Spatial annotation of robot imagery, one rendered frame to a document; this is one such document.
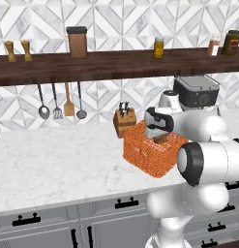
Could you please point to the brown canister with black lid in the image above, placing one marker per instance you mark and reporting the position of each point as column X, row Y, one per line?
column 77, row 43

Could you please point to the metal skimmer spoon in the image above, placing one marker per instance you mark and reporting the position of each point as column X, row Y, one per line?
column 81, row 113

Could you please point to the orange wicker basket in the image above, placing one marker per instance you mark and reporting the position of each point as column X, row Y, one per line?
column 146, row 153

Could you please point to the yellow jar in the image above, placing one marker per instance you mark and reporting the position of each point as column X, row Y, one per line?
column 158, row 48

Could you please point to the wooden knife block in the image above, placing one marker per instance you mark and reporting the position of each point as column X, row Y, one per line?
column 124, row 124

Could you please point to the wooden spatula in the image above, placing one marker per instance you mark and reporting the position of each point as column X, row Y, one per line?
column 69, row 106

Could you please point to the wooden pepper mill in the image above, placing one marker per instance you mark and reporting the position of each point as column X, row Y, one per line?
column 26, row 50
column 10, row 51

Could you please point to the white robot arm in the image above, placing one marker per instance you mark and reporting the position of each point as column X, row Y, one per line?
column 208, row 161

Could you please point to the metal ladle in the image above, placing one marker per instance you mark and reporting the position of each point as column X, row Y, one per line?
column 43, row 111

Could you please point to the dark wooden wall shelf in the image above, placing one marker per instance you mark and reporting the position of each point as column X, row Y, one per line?
column 101, row 66

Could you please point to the grey drawer front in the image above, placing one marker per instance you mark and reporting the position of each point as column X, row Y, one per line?
column 235, row 193
column 232, row 231
column 232, row 218
column 43, row 215
column 104, row 203

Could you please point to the dark olive jar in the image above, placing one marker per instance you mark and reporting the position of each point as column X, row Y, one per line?
column 231, row 43

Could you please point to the metal slotted spatula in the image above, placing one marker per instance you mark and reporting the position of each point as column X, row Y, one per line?
column 57, row 111

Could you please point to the grey cabinet door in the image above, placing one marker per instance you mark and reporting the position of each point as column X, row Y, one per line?
column 37, row 239
column 121, row 231

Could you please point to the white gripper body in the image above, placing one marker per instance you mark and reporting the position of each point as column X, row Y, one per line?
column 151, row 131

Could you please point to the black and grey countertop appliance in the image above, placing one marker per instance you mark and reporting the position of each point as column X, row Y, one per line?
column 196, row 92

